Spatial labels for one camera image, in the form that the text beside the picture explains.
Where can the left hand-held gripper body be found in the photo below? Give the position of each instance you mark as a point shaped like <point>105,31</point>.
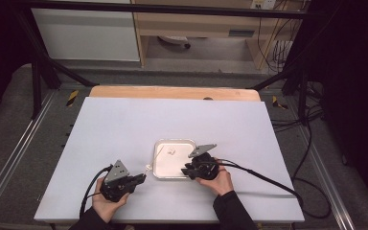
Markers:
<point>116,183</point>

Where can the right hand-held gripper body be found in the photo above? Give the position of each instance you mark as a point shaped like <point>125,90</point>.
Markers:
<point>204,167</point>

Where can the cream rectangular tray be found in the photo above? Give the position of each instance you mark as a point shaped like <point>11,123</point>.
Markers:
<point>175,166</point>

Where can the cream stick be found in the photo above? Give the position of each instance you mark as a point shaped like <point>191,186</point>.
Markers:
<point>158,156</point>

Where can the person's right hand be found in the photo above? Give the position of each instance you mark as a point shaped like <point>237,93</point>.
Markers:
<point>218,183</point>

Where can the person's left hand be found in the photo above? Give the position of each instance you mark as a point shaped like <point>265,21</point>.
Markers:
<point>107,207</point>

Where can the white table board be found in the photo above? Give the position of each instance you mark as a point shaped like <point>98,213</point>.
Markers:
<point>124,127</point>

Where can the wooden table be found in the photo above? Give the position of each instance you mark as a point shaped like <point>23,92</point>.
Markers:
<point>172,92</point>

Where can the yellow black tape marker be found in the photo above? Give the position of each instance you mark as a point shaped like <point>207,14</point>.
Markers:
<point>72,98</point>
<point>279,103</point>

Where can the white chair base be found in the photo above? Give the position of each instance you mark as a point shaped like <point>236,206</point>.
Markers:
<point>174,40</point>

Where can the wooden desk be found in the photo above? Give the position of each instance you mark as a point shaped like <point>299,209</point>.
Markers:
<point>198,28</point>

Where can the white cabinet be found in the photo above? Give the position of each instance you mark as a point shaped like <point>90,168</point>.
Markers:
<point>83,35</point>

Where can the dark curtain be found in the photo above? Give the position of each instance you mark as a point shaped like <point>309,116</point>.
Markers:
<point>354,80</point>
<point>0,48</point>

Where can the white power strip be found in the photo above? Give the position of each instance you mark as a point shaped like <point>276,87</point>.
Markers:
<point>263,4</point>

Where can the aluminium rail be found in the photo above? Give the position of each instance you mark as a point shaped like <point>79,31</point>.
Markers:
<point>326,179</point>
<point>16,150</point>

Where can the black metal frame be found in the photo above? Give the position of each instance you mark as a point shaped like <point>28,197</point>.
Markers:
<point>159,8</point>

